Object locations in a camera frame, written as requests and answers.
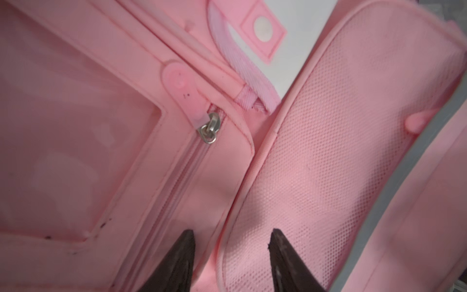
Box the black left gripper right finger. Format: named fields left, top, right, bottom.
left=268, top=229, right=325, bottom=292

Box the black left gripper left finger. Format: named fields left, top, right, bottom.
left=138, top=229, right=196, bottom=292

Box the pink backpack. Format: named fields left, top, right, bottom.
left=1, top=1, right=467, bottom=292

